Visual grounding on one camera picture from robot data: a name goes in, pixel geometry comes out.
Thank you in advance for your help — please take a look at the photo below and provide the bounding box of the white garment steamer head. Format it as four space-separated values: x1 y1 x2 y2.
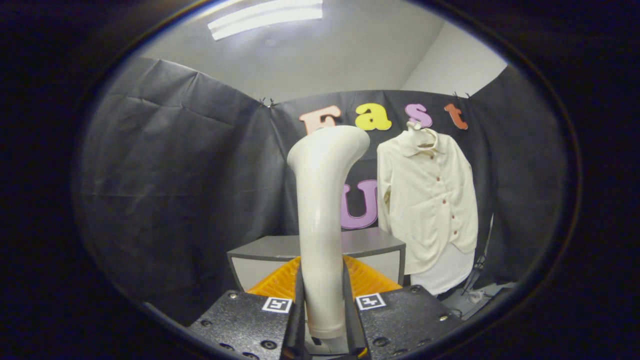
287 125 371 341

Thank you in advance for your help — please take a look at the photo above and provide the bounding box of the ceiling light panel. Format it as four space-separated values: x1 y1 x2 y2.
207 0 324 41

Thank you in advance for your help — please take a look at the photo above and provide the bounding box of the white plastic hanger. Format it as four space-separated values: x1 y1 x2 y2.
406 120 438 148

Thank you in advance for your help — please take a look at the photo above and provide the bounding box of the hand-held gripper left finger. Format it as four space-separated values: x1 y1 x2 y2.
187 256 306 360

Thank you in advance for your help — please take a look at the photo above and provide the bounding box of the grey cabinet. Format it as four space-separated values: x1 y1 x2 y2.
226 227 407 293

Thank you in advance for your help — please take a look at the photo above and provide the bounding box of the cream button-up shirt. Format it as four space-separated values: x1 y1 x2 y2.
376 131 479 276

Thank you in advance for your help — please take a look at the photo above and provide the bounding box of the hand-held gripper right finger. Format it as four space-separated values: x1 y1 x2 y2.
341 255 463 359

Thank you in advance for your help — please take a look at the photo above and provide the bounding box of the black backdrop cloth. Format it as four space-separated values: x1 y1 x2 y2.
75 56 571 326

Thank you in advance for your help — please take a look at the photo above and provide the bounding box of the grey hanging cable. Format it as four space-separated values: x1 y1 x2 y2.
465 215 496 296

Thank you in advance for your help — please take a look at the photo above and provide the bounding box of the white cloth under shirt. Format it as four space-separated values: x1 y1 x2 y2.
410 243 476 296

